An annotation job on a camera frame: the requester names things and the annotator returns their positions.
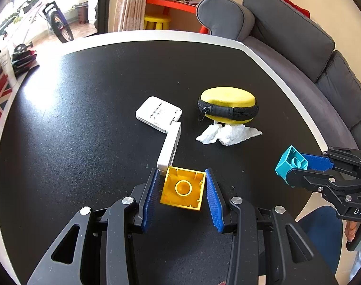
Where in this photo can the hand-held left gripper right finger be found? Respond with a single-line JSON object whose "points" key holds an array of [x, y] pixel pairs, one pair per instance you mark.
{"points": [[214, 204]]}

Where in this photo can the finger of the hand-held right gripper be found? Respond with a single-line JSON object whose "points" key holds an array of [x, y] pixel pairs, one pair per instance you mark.
{"points": [[317, 161], [299, 176]]}

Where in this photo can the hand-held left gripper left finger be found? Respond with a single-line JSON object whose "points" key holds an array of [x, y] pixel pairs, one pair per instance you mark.
{"points": [[149, 202]]}

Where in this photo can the teal toy building block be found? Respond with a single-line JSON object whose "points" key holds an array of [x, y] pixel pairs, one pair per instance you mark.
{"points": [[287, 160]]}

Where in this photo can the yellow toy building block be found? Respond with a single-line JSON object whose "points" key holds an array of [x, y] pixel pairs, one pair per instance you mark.
{"points": [[195, 197]]}

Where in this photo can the white rectangular adapter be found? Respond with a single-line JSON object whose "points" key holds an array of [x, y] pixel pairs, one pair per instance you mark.
{"points": [[170, 148]]}

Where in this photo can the white tissue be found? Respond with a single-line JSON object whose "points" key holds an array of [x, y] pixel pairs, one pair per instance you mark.
{"points": [[231, 133]]}

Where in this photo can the white square charger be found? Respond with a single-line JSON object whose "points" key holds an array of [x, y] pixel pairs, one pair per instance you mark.
{"points": [[156, 111]]}

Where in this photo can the yellow round zipper case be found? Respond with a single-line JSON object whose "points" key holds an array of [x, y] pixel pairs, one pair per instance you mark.
{"points": [[228, 96]]}

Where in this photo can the person's right hand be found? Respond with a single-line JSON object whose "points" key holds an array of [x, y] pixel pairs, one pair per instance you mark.
{"points": [[349, 231]]}

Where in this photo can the grey fabric sofa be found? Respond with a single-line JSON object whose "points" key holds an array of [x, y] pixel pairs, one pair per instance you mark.
{"points": [[287, 26]]}

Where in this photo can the red cushion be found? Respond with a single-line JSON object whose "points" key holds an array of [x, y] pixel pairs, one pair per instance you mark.
{"points": [[290, 3]]}

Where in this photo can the yellow plastic stool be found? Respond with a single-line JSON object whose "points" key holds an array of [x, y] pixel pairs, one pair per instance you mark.
{"points": [[156, 20]]}

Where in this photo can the black and red gloves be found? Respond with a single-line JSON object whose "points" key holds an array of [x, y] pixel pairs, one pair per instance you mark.
{"points": [[23, 61]]}

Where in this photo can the white and pink bicycle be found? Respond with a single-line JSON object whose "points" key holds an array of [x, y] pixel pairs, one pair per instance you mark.
{"points": [[62, 26]]}

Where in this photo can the white squeeze tube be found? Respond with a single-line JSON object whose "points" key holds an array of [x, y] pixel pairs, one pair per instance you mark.
{"points": [[7, 62]]}

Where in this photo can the orange children's table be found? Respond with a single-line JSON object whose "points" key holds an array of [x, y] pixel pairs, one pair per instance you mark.
{"points": [[168, 3]]}

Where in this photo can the patterned beige curtain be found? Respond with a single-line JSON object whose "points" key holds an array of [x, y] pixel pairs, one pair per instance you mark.
{"points": [[130, 3]]}

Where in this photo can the brown plastic stool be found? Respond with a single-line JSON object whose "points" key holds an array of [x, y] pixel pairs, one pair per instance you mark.
{"points": [[81, 13]]}

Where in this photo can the papers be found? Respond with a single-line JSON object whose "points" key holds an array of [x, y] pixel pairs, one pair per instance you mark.
{"points": [[186, 2]]}

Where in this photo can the black sliding door frame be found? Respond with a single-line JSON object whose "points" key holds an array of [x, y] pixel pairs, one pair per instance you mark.
{"points": [[105, 3]]}

